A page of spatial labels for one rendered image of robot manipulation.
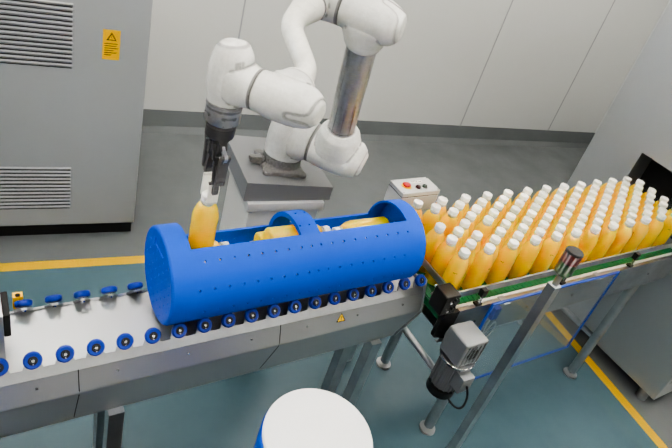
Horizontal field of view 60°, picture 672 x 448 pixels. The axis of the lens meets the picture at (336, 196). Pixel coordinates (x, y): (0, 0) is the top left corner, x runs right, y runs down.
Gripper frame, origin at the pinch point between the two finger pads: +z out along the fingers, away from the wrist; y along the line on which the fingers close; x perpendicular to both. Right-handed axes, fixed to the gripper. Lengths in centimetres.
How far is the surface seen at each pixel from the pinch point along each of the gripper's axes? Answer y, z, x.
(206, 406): -23, 138, 26
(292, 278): 14.6, 24.7, 23.9
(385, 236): 10, 18, 59
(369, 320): 15, 53, 62
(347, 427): 59, 34, 20
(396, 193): -26, 30, 94
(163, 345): 12.1, 45.3, -11.5
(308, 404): 50, 34, 14
